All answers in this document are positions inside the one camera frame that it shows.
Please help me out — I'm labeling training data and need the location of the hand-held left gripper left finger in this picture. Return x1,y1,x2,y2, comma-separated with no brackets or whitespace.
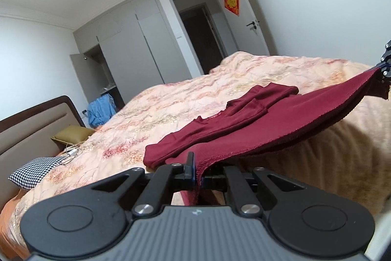
92,152,196,216

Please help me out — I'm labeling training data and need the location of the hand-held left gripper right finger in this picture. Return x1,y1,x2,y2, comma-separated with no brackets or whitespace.
202,166,306,215

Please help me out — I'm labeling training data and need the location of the dark red sweater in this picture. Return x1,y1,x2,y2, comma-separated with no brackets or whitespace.
143,67,391,203

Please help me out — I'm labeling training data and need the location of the floral quilt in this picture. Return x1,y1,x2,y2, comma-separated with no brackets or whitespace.
0,51,391,259

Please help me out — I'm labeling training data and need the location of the blue garment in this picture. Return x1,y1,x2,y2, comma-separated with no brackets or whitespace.
87,94,117,128

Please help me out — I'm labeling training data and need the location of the olive green pillow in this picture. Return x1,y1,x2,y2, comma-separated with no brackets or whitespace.
51,125,95,146

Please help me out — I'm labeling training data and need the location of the grey wardrobe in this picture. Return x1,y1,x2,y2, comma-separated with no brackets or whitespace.
70,0,181,111

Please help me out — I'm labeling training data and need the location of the white door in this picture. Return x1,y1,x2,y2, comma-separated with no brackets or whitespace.
212,0,271,57

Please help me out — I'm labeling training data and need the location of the houndstooth pillow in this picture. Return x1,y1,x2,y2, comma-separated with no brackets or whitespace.
8,156,66,191

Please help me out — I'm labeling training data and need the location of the red door decoration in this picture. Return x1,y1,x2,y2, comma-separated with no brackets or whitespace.
223,0,240,17

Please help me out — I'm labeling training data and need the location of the padded bed headboard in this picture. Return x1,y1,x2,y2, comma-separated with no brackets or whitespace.
0,95,84,192

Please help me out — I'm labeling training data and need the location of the orange bed sheet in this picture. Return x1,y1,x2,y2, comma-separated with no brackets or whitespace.
0,188,35,260

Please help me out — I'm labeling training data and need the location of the white charger cable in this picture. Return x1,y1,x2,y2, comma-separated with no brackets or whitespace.
62,141,85,164

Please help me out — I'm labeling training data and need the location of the white door frame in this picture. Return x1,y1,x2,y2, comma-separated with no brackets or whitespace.
167,0,227,76

